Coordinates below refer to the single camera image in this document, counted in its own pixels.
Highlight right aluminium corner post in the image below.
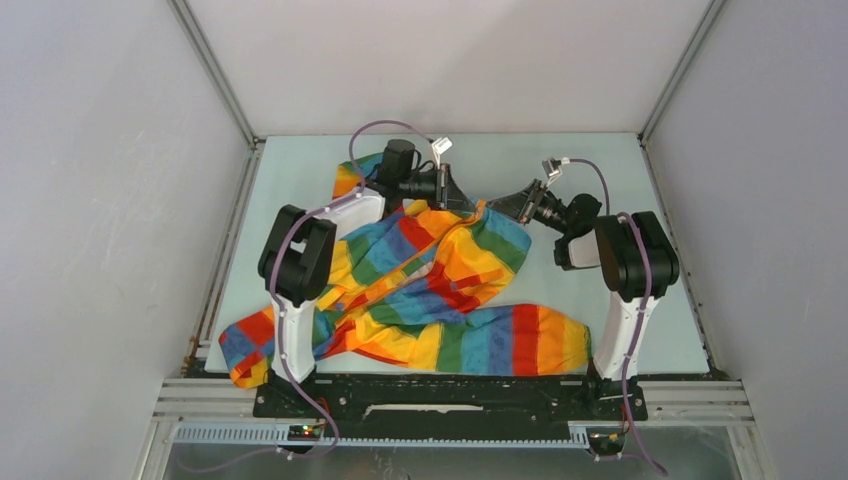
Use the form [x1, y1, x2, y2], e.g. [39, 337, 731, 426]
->
[638, 0, 728, 148]

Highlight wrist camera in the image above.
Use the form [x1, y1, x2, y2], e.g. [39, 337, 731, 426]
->
[541, 157, 563, 188]
[430, 136, 453, 168]

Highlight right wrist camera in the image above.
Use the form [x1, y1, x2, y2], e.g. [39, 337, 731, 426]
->
[541, 157, 563, 188]

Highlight white cable duct strip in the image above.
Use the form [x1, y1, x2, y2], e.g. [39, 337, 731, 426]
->
[172, 422, 589, 449]

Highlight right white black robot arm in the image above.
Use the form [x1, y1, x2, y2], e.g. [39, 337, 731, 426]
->
[487, 180, 680, 418]

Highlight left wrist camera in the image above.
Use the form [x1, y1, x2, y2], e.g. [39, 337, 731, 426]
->
[430, 136, 453, 168]

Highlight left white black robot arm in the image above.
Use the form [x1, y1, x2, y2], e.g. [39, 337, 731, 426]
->
[258, 136, 476, 417]

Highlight aluminium corner post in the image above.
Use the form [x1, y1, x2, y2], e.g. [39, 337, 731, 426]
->
[638, 0, 728, 148]
[167, 0, 260, 149]

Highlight left aluminium corner post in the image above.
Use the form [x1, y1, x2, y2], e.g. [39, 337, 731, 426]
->
[167, 0, 260, 149]

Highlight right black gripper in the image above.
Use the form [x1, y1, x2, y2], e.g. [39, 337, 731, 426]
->
[488, 178, 573, 235]

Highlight aluminium front frame rail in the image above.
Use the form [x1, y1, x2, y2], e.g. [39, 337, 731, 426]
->
[154, 375, 754, 426]

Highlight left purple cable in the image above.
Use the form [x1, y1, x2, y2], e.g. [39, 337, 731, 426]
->
[174, 120, 436, 476]

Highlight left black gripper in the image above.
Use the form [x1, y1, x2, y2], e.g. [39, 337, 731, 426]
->
[398, 163, 474, 213]

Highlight rainbow striped jacket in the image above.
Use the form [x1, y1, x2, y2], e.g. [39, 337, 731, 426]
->
[218, 153, 592, 390]

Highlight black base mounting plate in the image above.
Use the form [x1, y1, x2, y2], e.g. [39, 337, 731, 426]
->
[253, 373, 648, 440]

